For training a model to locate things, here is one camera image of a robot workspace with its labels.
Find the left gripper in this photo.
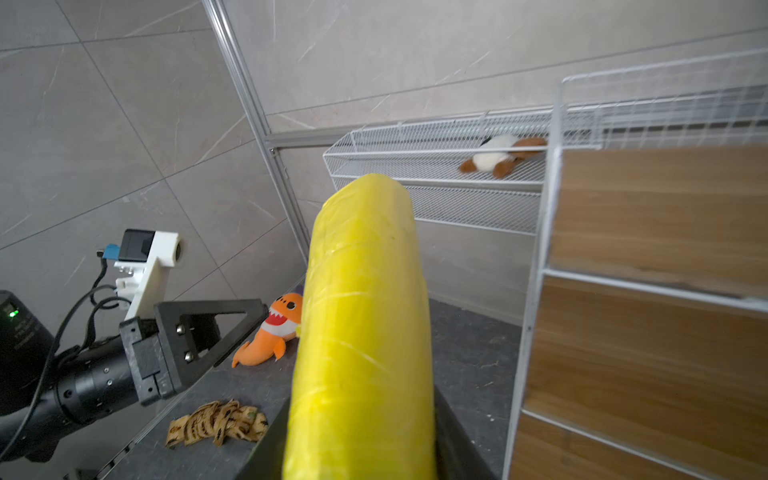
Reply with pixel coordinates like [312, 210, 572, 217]
[119, 299, 268, 406]

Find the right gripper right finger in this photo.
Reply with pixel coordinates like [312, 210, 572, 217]
[434, 388, 496, 480]

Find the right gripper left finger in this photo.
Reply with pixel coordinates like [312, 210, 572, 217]
[236, 413, 288, 480]

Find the yellow roll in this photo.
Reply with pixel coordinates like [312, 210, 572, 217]
[282, 174, 437, 479]

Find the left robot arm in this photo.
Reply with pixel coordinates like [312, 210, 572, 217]
[1, 290, 268, 462]

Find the tiger striped small toy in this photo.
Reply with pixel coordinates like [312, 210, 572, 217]
[165, 400, 269, 449]

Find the orange shark plush toy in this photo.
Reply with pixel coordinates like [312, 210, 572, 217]
[232, 286, 303, 368]

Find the brown white plush puppy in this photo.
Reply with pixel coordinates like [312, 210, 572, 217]
[458, 134, 547, 179]

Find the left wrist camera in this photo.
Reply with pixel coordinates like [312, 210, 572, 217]
[101, 229, 183, 320]

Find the white three-tier wire shelf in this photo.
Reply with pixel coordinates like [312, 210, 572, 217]
[503, 47, 767, 479]

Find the white wall wire basket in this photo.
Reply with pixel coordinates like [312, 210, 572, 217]
[323, 110, 551, 235]

